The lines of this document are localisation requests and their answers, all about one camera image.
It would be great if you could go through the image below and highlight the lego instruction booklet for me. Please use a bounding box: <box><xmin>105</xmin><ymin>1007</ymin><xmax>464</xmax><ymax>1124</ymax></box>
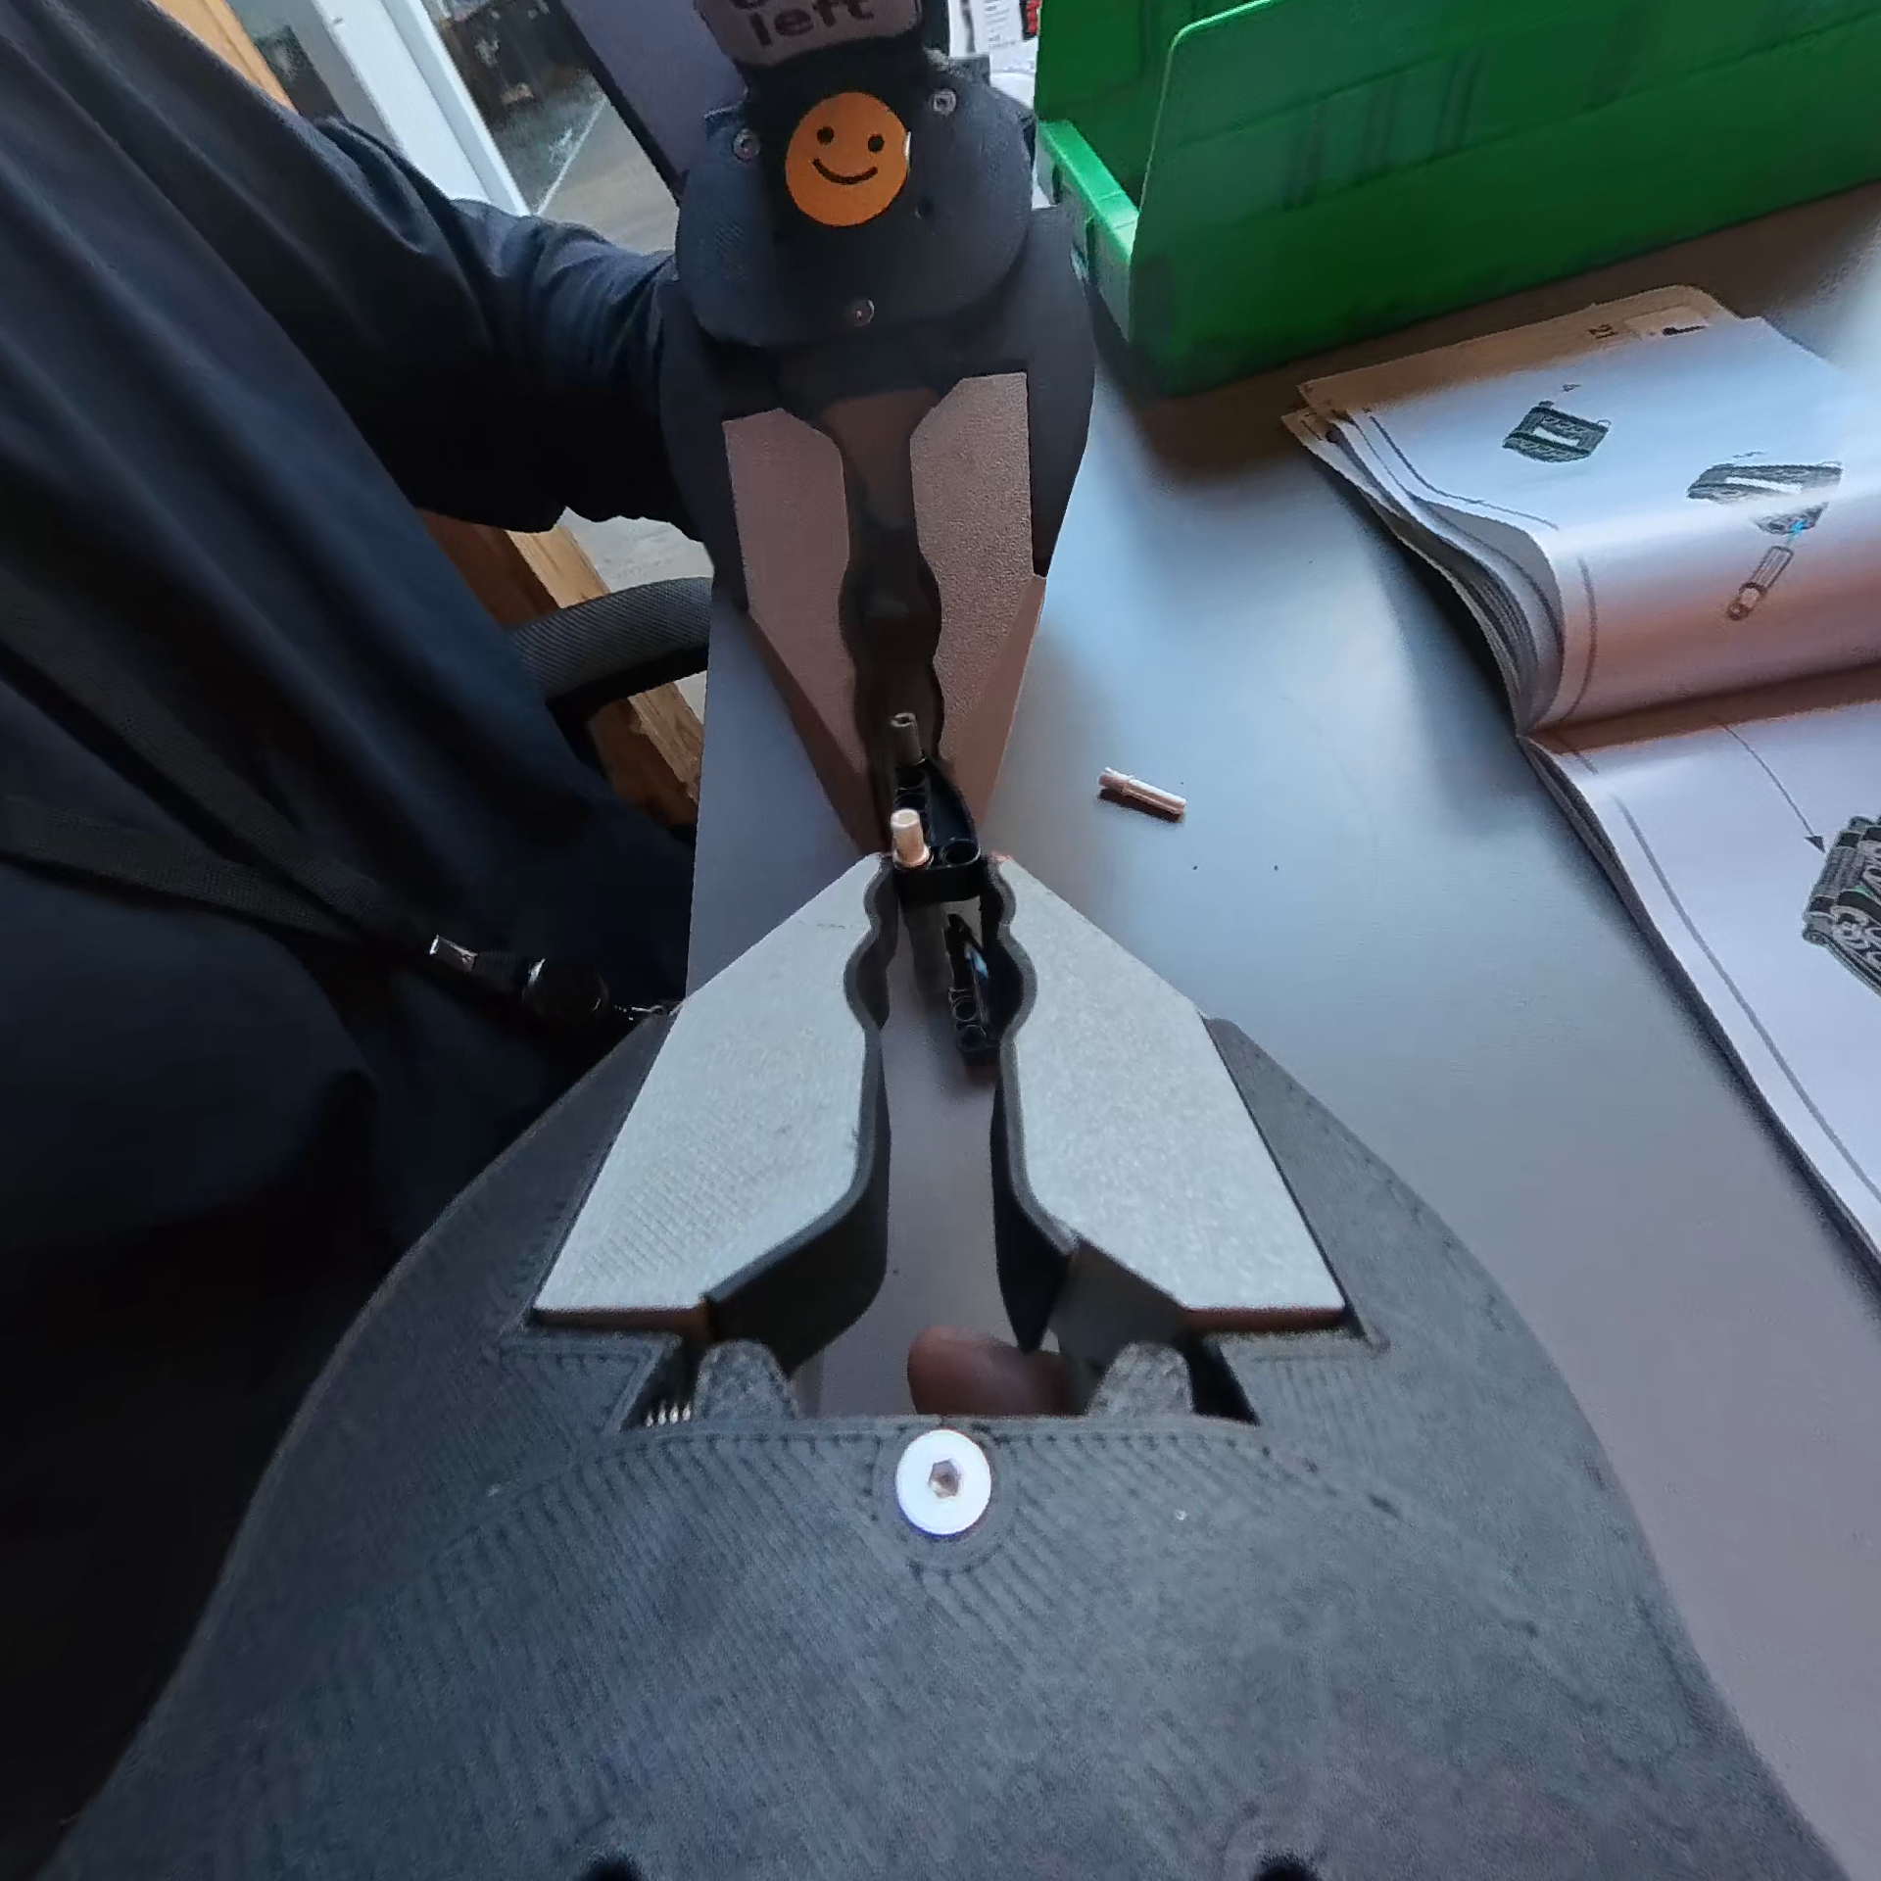
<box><xmin>1281</xmin><ymin>284</ymin><xmax>1881</xmax><ymax>1266</ymax></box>

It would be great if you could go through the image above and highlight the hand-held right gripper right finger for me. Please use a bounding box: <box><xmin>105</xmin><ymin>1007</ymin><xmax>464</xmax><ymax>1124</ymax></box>
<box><xmin>987</xmin><ymin>856</ymin><xmax>1349</xmax><ymax>1352</ymax></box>

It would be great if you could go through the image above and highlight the green plastic bin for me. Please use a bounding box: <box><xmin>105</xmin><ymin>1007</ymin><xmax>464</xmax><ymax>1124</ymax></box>
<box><xmin>1032</xmin><ymin>0</ymin><xmax>1881</xmax><ymax>400</ymax></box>

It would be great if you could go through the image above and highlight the person's dark clothed body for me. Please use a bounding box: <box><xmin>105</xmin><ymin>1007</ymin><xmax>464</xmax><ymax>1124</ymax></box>
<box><xmin>0</xmin><ymin>0</ymin><xmax>696</xmax><ymax>1881</ymax></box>

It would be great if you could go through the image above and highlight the person's right hand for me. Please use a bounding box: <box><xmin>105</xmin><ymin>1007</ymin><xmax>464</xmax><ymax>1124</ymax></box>
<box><xmin>906</xmin><ymin>1326</ymin><xmax>1071</xmax><ymax>1419</ymax></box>

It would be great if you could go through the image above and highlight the person's left forearm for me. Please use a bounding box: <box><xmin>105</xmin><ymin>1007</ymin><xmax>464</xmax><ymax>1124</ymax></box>
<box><xmin>315</xmin><ymin>119</ymin><xmax>722</xmax><ymax>538</ymax></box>

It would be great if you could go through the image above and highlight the glass door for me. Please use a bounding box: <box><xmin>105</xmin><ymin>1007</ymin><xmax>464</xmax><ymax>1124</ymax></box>
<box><xmin>222</xmin><ymin>0</ymin><xmax>686</xmax><ymax>253</ymax></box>

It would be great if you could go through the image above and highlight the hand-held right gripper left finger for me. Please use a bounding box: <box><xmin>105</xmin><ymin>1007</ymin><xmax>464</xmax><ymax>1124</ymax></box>
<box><xmin>530</xmin><ymin>856</ymin><xmax>897</xmax><ymax>1377</ymax></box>

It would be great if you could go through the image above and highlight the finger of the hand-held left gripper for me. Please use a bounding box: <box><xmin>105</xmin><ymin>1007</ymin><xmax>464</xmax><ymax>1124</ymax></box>
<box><xmin>897</xmin><ymin>372</ymin><xmax>1050</xmax><ymax>824</ymax></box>
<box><xmin>718</xmin><ymin>410</ymin><xmax>904</xmax><ymax>856</ymax></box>

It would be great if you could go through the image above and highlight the black lego piece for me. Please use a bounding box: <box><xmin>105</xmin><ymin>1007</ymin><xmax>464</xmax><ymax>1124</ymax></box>
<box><xmin>880</xmin><ymin>708</ymin><xmax>1026</xmax><ymax>1069</ymax></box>

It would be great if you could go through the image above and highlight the black lanyard strap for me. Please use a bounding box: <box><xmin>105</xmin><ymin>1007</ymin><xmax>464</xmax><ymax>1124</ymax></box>
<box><xmin>0</xmin><ymin>564</ymin><xmax>681</xmax><ymax>1031</ymax></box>

